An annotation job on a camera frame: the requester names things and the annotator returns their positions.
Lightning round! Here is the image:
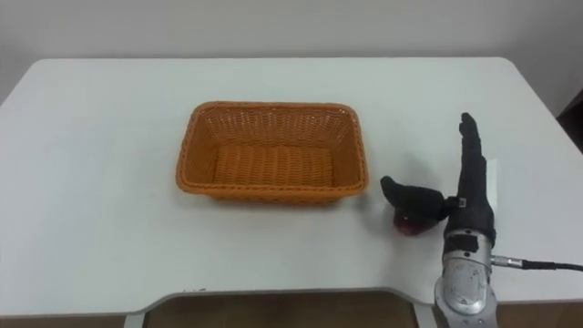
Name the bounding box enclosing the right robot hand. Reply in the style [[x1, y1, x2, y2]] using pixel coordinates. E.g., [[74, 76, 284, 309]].
[[380, 112, 498, 250]]

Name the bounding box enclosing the red soft toy fruit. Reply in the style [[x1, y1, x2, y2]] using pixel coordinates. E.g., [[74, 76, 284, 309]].
[[393, 210, 439, 237]]

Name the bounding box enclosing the orange woven basket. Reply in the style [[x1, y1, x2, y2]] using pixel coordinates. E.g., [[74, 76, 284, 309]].
[[175, 100, 370, 204]]

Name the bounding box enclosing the white desk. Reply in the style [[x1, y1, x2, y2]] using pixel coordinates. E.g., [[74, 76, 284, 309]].
[[0, 56, 583, 328]]

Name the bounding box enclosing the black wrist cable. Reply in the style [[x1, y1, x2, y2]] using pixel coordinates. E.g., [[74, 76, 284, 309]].
[[490, 255, 583, 273]]

